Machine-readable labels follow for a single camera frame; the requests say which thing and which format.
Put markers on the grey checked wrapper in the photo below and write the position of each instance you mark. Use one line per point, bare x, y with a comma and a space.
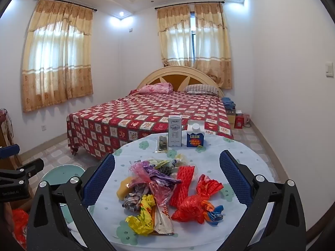
132, 202

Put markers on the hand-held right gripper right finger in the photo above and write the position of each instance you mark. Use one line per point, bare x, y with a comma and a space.
233, 175

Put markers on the pink floral pillow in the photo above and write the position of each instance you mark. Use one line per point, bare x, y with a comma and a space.
157, 88

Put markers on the cardboard box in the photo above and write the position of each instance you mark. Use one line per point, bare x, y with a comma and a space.
230, 116

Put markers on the teal trash bin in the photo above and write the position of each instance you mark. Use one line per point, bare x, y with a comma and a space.
62, 174

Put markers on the black ribbed plastic tray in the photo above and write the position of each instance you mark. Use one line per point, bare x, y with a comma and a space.
165, 172

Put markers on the white wall switch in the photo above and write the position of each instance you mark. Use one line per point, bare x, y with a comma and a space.
329, 69

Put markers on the blue orange candy wrapper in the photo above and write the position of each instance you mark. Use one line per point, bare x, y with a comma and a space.
216, 213

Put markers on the plain orange-red plastic bag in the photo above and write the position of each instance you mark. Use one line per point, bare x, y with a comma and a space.
19, 219

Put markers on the beige patterned curtain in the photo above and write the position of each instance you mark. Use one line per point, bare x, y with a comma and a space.
172, 44
57, 57
212, 57

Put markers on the small red box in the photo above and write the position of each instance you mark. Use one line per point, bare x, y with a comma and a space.
238, 122

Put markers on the yellow plastic wrapper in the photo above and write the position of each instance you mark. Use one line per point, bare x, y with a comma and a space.
142, 219

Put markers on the window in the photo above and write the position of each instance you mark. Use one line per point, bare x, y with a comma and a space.
193, 36

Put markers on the striped pillow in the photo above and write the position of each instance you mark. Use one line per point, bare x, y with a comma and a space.
201, 89

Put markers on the small dark snack packet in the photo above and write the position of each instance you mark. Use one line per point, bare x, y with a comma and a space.
162, 143

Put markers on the yellow green printed plastic bag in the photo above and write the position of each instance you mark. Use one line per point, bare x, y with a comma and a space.
178, 160

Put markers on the purple foil wrapper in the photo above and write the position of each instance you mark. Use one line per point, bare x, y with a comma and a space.
162, 179

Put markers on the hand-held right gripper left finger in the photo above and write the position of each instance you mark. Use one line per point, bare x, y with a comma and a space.
102, 177

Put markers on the red gold-printed plastic bag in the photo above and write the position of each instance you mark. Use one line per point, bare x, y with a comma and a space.
193, 204

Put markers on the cream wooden bed headboard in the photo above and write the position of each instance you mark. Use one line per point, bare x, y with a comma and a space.
180, 77

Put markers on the bed with red quilt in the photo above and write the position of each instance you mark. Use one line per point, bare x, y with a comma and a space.
146, 112

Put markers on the wooden cabinet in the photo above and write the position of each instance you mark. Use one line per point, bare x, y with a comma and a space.
7, 136

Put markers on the blue white gable-top carton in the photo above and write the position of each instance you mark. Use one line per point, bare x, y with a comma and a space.
195, 137

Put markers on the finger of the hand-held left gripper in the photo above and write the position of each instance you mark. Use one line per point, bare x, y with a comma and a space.
9, 150
26, 170

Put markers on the orange yellow wrapper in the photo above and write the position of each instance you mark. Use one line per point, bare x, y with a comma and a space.
123, 188

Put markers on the red foam fruit net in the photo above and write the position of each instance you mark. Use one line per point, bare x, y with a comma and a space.
183, 180

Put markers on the stack of blue items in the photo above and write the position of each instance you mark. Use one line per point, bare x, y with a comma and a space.
228, 102

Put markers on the pink transparent plastic wrapper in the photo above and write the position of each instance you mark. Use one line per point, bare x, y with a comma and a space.
142, 174

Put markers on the grey white milk carton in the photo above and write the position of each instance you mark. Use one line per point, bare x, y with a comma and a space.
174, 133

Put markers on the long white snack wrapper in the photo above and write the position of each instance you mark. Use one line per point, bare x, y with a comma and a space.
162, 222

